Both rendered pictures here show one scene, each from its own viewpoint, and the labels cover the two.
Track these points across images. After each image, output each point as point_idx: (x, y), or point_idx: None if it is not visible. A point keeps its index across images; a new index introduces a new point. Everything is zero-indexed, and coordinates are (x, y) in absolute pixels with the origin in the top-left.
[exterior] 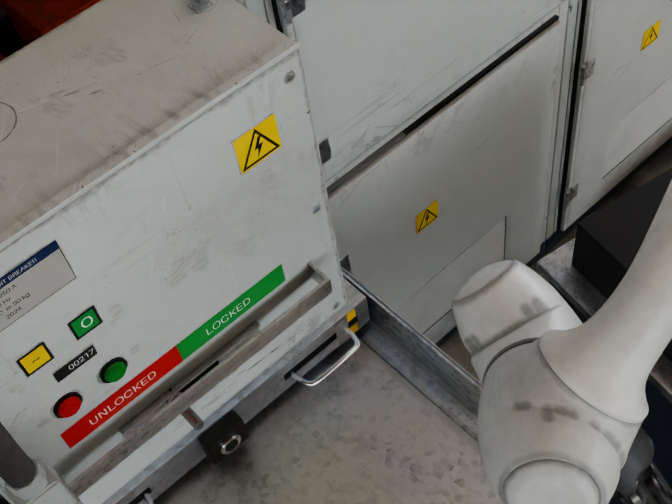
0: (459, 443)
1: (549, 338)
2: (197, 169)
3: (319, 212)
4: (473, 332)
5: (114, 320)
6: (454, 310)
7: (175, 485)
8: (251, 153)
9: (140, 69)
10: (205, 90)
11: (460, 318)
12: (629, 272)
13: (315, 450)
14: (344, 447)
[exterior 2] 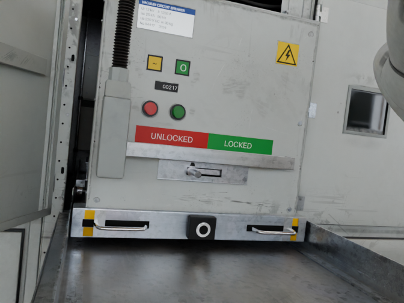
0: (347, 288)
1: None
2: (260, 38)
3: (300, 128)
4: (386, 50)
5: (193, 82)
6: (375, 56)
7: (160, 246)
8: (283, 55)
9: None
10: None
11: (378, 53)
12: None
13: (248, 263)
14: (267, 267)
